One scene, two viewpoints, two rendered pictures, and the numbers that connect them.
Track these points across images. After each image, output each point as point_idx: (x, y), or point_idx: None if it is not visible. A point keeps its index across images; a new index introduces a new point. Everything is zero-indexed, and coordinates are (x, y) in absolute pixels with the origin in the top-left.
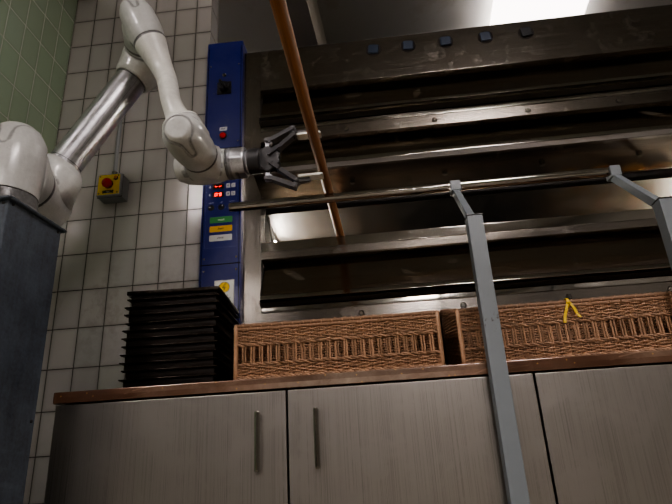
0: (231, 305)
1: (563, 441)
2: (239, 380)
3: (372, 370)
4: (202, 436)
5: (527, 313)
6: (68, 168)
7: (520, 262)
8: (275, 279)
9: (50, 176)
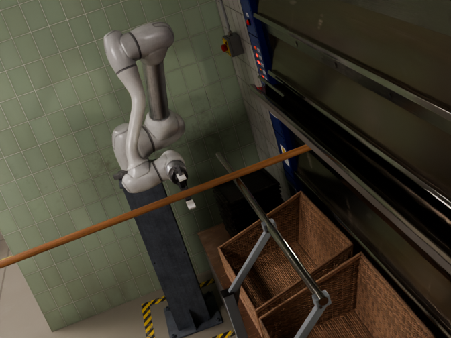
0: (260, 192)
1: None
2: (219, 279)
3: None
4: (222, 289)
5: None
6: (155, 127)
7: (399, 254)
8: (303, 157)
9: (144, 145)
